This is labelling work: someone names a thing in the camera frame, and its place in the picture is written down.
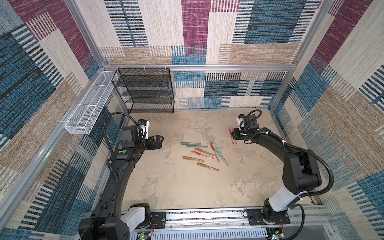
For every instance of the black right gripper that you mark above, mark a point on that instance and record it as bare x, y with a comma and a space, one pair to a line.
235, 134

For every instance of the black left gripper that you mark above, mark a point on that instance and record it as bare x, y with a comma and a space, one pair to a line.
157, 142

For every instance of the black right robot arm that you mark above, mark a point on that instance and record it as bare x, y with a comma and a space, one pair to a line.
301, 173

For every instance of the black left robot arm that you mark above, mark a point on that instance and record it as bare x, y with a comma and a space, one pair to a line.
107, 222

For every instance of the tan marker pen middle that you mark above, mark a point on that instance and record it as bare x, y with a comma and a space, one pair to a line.
193, 159

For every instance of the tan marker pen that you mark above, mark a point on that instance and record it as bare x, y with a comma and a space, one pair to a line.
193, 159
204, 152
208, 167

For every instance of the tan marker pen rear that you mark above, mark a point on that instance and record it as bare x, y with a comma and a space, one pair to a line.
204, 152

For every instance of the tan marker pen front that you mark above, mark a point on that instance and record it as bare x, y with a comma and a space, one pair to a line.
208, 167

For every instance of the light green marker short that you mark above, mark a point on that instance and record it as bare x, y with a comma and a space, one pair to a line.
222, 157

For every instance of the light green marker long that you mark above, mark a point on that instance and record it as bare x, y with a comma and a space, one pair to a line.
215, 146

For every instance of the black mesh shelf rack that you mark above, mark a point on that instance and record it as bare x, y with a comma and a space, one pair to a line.
145, 90

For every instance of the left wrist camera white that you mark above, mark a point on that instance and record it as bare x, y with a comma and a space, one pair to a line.
144, 124

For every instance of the white wire mesh basket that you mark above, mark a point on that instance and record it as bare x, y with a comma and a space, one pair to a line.
87, 112

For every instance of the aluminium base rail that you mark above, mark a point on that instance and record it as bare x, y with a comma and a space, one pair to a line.
311, 222

